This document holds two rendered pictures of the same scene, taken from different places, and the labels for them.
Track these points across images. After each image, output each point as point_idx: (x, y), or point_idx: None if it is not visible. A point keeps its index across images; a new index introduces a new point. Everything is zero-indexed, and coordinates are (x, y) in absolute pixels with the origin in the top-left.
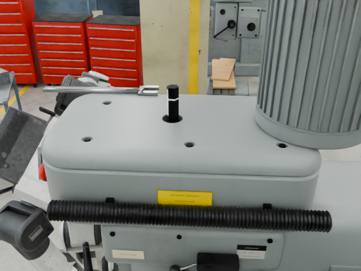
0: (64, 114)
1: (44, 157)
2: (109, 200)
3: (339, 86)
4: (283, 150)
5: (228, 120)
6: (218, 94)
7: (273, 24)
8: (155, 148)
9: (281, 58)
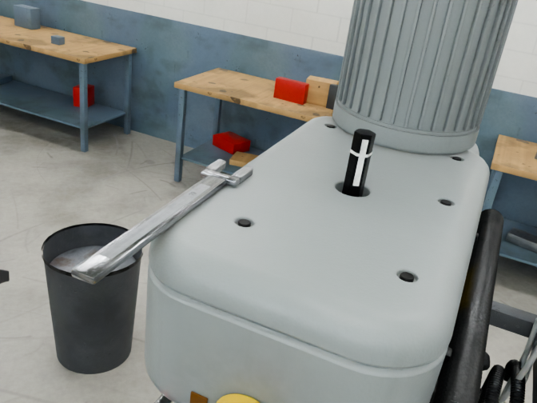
0: (267, 281)
1: (418, 359)
2: (451, 352)
3: (497, 67)
4: (470, 161)
5: (378, 160)
6: None
7: (452, 5)
8: (455, 226)
9: (459, 49)
